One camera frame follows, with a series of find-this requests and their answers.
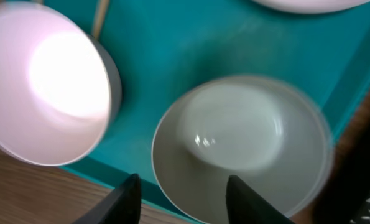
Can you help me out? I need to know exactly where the wooden chopstick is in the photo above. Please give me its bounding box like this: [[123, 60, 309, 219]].
[[91, 0, 110, 39]]

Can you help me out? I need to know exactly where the grey green bowl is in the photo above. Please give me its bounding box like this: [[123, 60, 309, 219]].
[[152, 75, 333, 223]]

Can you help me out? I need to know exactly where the pink bowl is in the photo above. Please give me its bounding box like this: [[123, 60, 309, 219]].
[[0, 1, 122, 166]]

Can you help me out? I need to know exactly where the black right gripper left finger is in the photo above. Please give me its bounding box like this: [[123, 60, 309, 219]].
[[73, 174, 142, 224]]

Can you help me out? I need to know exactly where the teal serving tray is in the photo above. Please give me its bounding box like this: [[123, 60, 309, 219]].
[[65, 0, 370, 217]]

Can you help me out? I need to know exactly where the black plastic tray bin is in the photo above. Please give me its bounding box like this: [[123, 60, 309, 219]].
[[312, 118, 370, 224]]

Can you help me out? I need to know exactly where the large white plate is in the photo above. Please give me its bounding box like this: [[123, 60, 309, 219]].
[[253, 0, 370, 14]]

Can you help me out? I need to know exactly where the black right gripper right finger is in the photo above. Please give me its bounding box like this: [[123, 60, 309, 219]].
[[226, 175, 294, 224]]

